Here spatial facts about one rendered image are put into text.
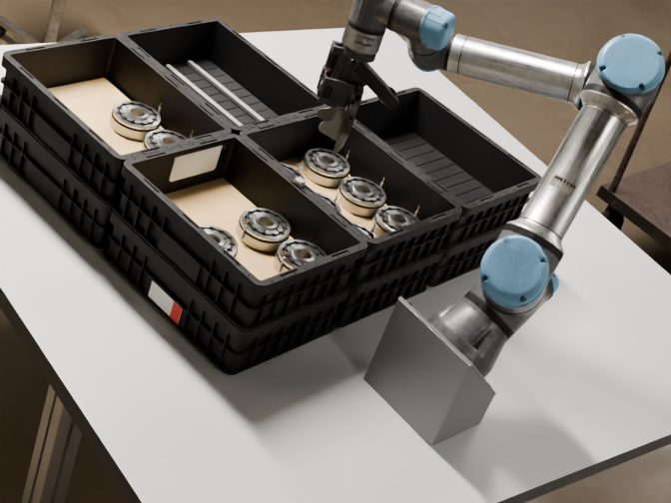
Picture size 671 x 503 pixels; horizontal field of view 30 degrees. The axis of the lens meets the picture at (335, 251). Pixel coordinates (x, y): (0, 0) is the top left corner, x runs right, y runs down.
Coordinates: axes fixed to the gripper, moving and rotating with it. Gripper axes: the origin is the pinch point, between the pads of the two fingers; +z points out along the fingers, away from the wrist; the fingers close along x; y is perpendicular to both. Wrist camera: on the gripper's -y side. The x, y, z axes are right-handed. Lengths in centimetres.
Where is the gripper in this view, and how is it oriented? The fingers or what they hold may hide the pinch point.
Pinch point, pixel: (338, 142)
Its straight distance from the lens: 251.0
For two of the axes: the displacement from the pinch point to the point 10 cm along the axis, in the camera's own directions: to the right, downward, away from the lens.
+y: -9.6, -2.3, -1.9
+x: 0.5, 4.9, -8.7
